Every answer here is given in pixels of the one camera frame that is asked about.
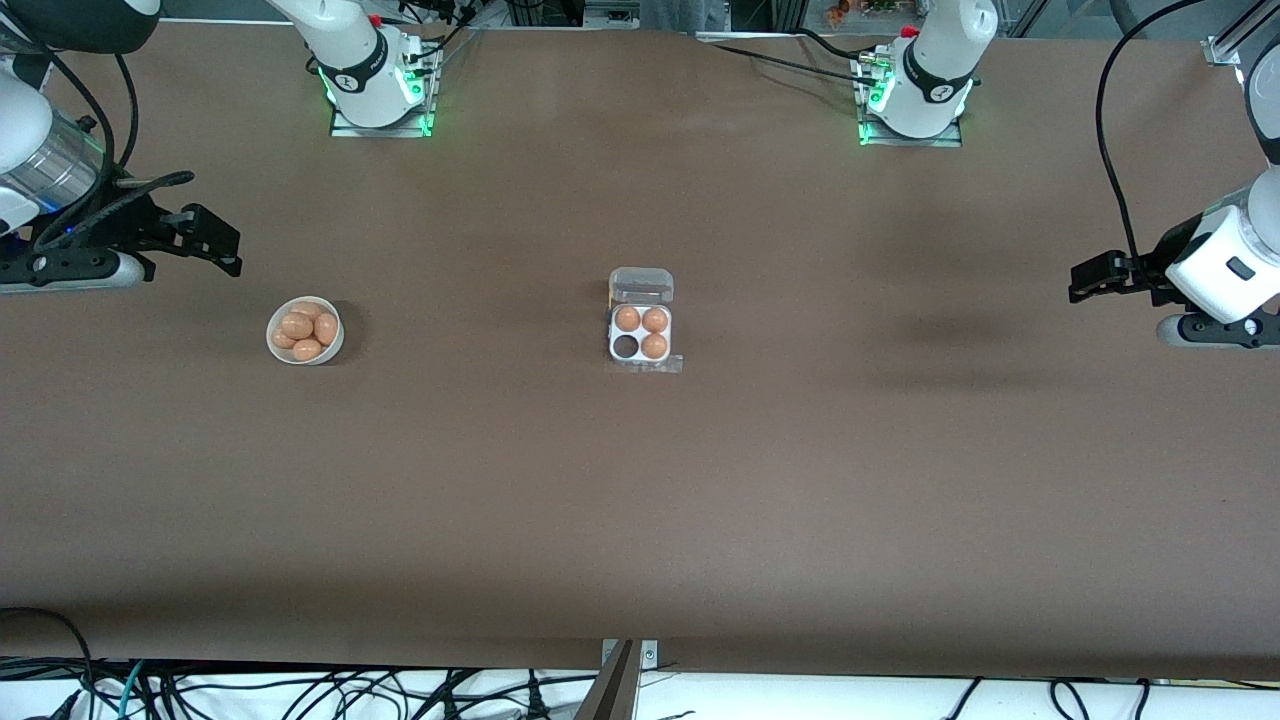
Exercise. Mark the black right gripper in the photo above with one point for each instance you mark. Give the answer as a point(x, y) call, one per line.
point(128, 229)

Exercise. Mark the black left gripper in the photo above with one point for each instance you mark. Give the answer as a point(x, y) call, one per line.
point(1152, 266)

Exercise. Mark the clear plastic egg box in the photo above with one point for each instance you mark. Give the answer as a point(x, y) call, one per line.
point(641, 285)

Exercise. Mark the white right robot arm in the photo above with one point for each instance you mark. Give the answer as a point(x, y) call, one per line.
point(350, 60)

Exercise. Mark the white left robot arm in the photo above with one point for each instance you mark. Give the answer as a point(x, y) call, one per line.
point(940, 60)

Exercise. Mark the white round bowl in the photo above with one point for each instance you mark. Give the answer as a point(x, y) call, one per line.
point(277, 355)

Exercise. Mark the clear tape strip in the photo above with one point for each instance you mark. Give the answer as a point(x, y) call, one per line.
point(660, 367)

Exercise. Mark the person in grey clothes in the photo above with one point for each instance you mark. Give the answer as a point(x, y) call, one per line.
point(685, 12)

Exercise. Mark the brown table cover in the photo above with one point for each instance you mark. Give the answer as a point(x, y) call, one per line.
point(640, 500)

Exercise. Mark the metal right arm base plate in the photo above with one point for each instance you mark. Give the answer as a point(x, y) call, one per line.
point(345, 128)

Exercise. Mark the aluminium frame profile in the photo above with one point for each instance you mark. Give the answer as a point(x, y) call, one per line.
point(1232, 45)

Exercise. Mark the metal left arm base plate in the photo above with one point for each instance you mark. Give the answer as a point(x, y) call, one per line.
point(875, 140)

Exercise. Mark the small metal bracket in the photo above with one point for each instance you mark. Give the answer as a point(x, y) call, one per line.
point(648, 655)

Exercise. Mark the dark mount strut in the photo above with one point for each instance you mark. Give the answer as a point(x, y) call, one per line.
point(610, 695)

